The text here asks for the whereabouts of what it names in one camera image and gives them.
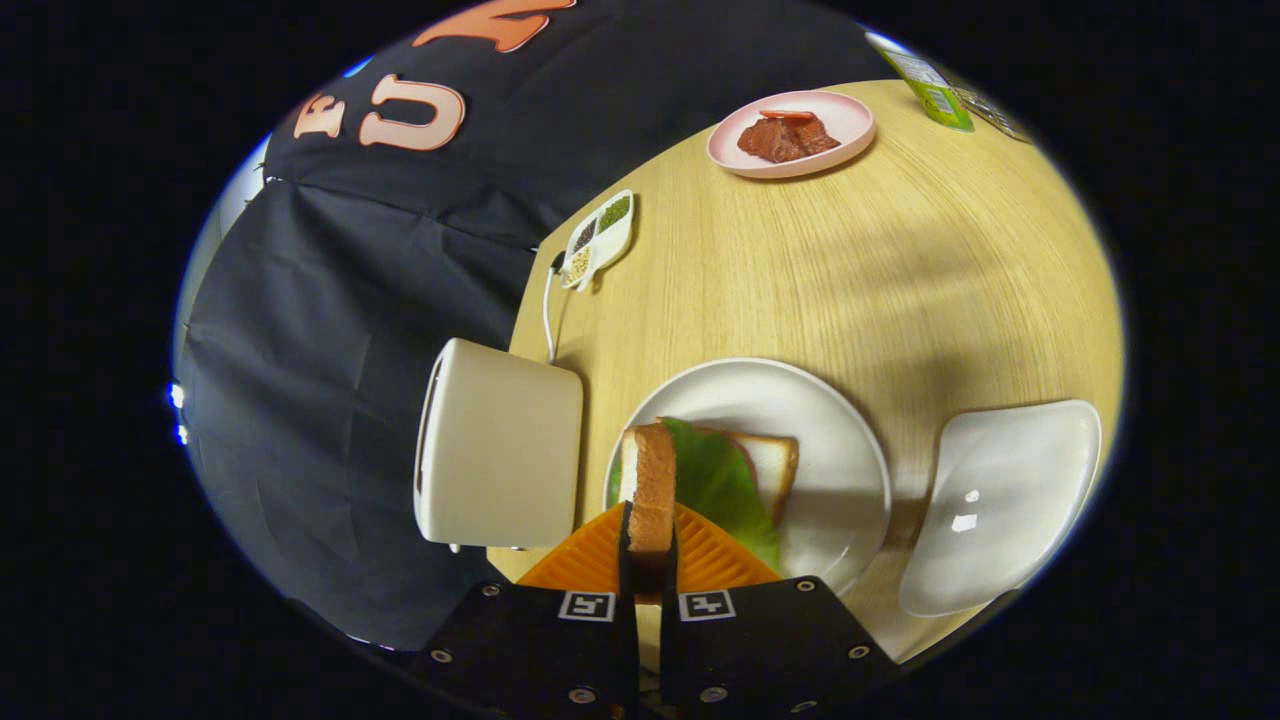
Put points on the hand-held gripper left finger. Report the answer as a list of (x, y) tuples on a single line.
[(627, 570)]

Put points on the white curved square plate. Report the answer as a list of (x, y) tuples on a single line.
[(1000, 500)]

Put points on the white divided seasoning dish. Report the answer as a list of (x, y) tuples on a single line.
[(610, 245)]

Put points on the red vegetable slice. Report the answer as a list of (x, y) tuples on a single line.
[(787, 114)]

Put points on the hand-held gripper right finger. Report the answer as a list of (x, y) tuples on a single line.
[(671, 575)]

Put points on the cream toaster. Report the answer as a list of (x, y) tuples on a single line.
[(500, 450)]

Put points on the pink round plate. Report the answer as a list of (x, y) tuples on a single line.
[(845, 125)]

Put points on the square sandwich bread slice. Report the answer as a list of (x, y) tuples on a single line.
[(772, 470)]

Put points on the thick rounded bread slice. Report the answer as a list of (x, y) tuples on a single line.
[(652, 490)]

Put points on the white round plate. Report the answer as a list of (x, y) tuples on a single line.
[(840, 480)]

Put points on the green and silver bottle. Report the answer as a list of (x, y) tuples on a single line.
[(930, 90)]

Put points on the green lettuce leaf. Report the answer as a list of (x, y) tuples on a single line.
[(720, 480)]

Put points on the brown meat slices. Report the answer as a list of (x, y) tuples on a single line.
[(785, 140)]

